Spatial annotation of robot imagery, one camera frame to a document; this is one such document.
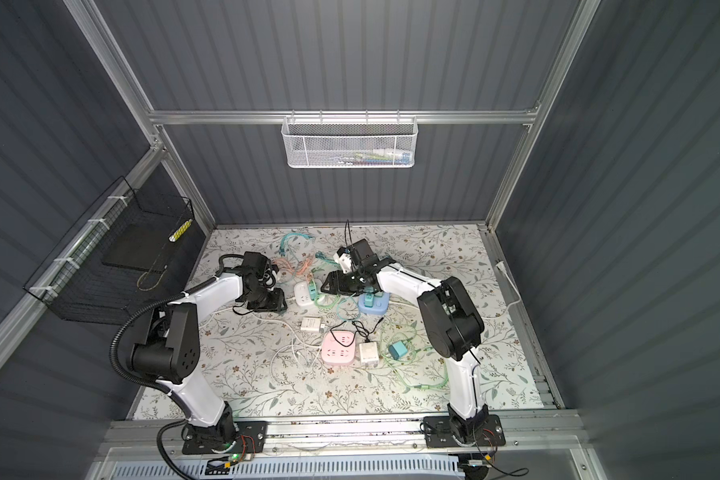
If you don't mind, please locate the green cable near front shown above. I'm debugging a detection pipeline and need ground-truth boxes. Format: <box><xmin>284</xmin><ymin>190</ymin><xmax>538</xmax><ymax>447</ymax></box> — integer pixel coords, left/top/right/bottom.
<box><xmin>383</xmin><ymin>353</ymin><xmax>457</xmax><ymax>391</ymax></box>

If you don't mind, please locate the teal charger plug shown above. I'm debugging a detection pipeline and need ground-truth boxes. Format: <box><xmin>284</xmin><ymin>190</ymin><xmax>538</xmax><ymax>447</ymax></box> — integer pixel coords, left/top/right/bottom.
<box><xmin>387</xmin><ymin>340</ymin><xmax>409</xmax><ymax>360</ymax></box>

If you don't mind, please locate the white wire basket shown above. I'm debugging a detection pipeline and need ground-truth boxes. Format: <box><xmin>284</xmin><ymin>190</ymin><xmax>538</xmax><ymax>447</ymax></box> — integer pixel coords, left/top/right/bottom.
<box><xmin>281</xmin><ymin>119</ymin><xmax>419</xmax><ymax>169</ymax></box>

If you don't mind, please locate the black corrugated conduit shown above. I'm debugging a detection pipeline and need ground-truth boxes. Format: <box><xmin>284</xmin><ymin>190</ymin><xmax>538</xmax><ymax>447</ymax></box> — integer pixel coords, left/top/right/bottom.
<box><xmin>109</xmin><ymin>254</ymin><xmax>259</xmax><ymax>480</ymax></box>

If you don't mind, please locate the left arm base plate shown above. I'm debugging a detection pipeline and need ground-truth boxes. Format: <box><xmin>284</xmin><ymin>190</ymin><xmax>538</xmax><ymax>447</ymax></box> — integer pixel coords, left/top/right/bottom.
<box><xmin>182</xmin><ymin>421</ymin><xmax>269</xmax><ymax>455</ymax></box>

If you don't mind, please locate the blue power strip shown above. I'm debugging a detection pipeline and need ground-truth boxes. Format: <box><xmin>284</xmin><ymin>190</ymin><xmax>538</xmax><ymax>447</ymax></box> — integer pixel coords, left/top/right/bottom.
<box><xmin>357</xmin><ymin>292</ymin><xmax>390</xmax><ymax>316</ymax></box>

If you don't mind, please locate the pink power strip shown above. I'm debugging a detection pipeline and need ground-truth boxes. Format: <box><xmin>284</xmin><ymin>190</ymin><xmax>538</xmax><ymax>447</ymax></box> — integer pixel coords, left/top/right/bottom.
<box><xmin>320</xmin><ymin>330</ymin><xmax>356</xmax><ymax>366</ymax></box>

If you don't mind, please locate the black wire basket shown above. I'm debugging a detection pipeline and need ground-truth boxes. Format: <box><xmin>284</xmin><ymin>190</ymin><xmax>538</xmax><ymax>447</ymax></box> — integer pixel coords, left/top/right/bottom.
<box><xmin>24</xmin><ymin>176</ymin><xmax>204</xmax><ymax>325</ymax></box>

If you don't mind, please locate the white charger plug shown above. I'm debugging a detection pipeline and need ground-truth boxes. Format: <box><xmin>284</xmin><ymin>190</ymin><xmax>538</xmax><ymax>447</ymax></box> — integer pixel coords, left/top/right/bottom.
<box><xmin>300</xmin><ymin>317</ymin><xmax>323</xmax><ymax>333</ymax></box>
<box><xmin>358</xmin><ymin>341</ymin><xmax>380</xmax><ymax>366</ymax></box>

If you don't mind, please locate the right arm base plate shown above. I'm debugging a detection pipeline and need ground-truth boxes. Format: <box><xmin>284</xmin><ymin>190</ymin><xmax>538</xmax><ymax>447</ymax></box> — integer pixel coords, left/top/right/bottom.
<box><xmin>419</xmin><ymin>414</ymin><xmax>506</xmax><ymax>449</ymax></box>

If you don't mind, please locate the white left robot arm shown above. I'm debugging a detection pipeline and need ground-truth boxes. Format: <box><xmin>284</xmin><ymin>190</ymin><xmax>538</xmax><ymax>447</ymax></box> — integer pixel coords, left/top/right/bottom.
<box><xmin>126</xmin><ymin>251</ymin><xmax>287</xmax><ymax>450</ymax></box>

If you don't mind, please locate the yellow marker pen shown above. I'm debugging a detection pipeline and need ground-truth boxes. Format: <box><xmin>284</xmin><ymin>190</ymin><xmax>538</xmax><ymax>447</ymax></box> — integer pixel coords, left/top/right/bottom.
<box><xmin>168</xmin><ymin>219</ymin><xmax>193</xmax><ymax>243</ymax></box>

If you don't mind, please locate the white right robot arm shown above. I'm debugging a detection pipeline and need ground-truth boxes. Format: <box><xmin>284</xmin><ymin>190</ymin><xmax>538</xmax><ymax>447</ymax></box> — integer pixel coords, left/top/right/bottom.
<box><xmin>321</xmin><ymin>239</ymin><xmax>489</xmax><ymax>444</ymax></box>

